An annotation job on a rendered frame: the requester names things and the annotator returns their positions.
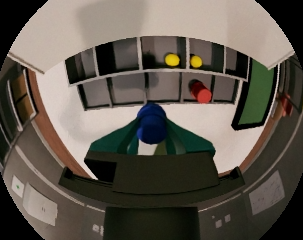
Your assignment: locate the yellow ball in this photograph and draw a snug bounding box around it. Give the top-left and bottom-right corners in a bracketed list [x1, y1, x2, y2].
[165, 54, 179, 67]
[189, 55, 202, 68]

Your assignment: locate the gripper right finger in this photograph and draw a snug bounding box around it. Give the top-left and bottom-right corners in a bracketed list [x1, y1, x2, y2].
[164, 117, 216, 157]

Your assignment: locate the blue plug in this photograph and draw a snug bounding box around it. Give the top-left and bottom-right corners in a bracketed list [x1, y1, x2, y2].
[136, 103, 167, 145]

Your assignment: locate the large white panel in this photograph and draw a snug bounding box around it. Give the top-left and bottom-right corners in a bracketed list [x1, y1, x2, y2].
[7, 0, 295, 112]

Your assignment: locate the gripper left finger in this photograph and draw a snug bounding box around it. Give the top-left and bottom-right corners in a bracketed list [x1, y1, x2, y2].
[88, 117, 139, 155]

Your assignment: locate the red plug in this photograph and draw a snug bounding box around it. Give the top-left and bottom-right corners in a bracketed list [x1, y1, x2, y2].
[190, 82, 212, 104]

